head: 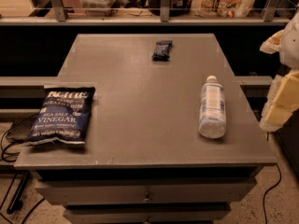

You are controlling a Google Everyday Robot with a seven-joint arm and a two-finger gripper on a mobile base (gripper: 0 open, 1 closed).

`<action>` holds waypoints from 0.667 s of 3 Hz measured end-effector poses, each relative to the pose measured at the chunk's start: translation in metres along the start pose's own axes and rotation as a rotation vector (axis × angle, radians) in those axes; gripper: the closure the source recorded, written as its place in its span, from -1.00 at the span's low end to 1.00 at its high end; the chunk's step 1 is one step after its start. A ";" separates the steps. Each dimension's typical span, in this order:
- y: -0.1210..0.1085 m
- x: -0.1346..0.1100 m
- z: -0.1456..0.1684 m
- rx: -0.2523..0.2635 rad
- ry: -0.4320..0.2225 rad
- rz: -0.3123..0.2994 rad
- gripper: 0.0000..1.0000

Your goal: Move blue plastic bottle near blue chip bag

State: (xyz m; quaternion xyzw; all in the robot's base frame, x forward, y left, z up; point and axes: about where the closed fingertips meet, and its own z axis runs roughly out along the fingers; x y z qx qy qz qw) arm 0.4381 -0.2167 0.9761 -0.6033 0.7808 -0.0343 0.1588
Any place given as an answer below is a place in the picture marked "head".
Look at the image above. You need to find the black cables left floor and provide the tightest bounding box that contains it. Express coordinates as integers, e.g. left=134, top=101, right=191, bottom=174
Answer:
left=0, top=114, right=46, bottom=224

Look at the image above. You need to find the colourful snack bag on shelf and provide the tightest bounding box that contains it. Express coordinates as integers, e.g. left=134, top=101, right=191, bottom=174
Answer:
left=195, top=0, right=255, bottom=18

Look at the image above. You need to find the upper drawer with knob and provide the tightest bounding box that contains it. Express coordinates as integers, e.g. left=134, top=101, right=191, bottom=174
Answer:
left=36, top=178, right=256, bottom=205

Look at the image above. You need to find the black cable right floor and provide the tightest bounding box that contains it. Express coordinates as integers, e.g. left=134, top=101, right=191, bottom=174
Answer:
left=262, top=163, right=283, bottom=224

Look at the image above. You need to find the grey drawer cabinet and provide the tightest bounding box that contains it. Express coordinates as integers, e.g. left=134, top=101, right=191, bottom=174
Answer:
left=16, top=34, right=276, bottom=210

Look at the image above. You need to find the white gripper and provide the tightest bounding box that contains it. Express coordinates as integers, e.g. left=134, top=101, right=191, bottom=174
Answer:
left=260, top=30, right=299, bottom=132

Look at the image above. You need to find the grey side bench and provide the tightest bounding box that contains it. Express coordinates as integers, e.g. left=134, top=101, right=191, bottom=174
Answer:
left=0, top=77, right=57, bottom=121

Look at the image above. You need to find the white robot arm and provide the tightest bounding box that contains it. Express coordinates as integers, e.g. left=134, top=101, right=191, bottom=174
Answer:
left=260, top=13, right=299, bottom=133

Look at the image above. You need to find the blue Kettle chip bag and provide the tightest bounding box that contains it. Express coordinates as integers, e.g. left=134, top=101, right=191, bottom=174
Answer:
left=25, top=87, right=95, bottom=146

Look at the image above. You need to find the small dark snack bar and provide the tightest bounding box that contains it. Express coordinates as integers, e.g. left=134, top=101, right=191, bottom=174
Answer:
left=152, top=40, right=173, bottom=61

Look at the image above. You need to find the lower drawer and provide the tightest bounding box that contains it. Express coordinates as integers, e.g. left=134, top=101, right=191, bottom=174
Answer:
left=64, top=204, right=231, bottom=224

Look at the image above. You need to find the metal shelf rail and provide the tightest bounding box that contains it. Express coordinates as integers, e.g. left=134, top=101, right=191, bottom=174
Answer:
left=0, top=0, right=298, bottom=26

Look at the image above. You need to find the blue plastic water bottle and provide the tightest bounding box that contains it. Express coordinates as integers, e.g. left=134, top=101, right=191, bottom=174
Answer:
left=198, top=76, right=226, bottom=139

